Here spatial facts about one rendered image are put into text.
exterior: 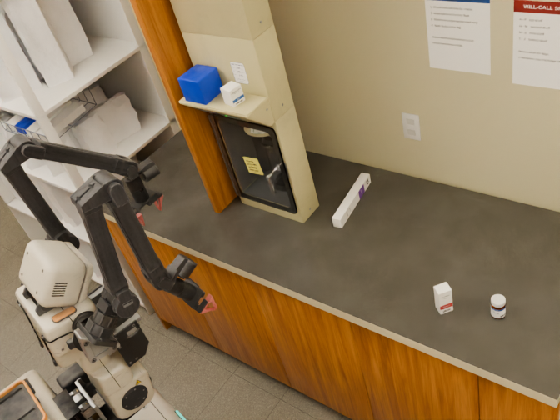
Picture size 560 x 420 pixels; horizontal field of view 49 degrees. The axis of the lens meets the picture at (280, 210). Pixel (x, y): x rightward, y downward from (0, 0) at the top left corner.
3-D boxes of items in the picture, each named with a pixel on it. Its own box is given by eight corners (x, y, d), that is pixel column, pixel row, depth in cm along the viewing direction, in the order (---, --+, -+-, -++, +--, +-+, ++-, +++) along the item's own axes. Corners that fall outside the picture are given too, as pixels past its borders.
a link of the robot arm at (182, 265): (142, 273, 192) (157, 286, 186) (163, 242, 192) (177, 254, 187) (168, 285, 201) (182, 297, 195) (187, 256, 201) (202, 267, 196)
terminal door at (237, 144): (239, 194, 250) (210, 112, 224) (298, 214, 232) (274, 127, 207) (238, 196, 249) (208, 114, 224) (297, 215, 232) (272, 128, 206)
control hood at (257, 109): (207, 107, 224) (198, 83, 217) (276, 122, 205) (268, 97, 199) (187, 124, 218) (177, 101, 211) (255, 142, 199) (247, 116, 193)
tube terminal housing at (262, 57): (277, 167, 266) (227, -2, 218) (338, 184, 248) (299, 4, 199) (242, 202, 253) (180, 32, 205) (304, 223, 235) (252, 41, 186)
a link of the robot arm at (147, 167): (113, 160, 219) (126, 168, 214) (139, 143, 224) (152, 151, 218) (126, 185, 227) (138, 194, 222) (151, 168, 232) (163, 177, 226)
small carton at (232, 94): (236, 96, 204) (231, 80, 200) (245, 99, 201) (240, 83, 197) (224, 103, 202) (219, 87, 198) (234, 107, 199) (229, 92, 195)
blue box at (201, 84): (204, 86, 215) (196, 63, 209) (224, 90, 209) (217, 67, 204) (185, 101, 210) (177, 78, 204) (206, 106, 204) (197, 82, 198)
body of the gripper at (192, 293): (190, 279, 206) (175, 272, 201) (207, 292, 200) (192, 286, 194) (179, 295, 206) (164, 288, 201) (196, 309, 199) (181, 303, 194)
